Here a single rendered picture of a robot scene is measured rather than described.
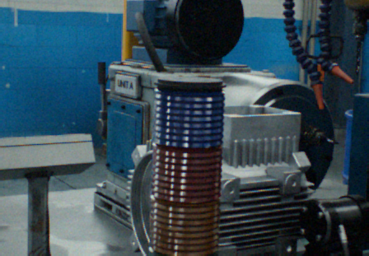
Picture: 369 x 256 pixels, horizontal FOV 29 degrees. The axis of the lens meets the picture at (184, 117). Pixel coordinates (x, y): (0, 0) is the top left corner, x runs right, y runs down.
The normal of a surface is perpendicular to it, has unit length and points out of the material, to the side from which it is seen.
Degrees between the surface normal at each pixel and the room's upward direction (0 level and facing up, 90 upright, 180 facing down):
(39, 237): 90
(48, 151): 64
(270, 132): 90
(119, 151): 90
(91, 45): 90
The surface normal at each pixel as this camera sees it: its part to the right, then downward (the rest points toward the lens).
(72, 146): 0.48, -0.32
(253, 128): 0.52, 0.14
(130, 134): -0.85, 0.04
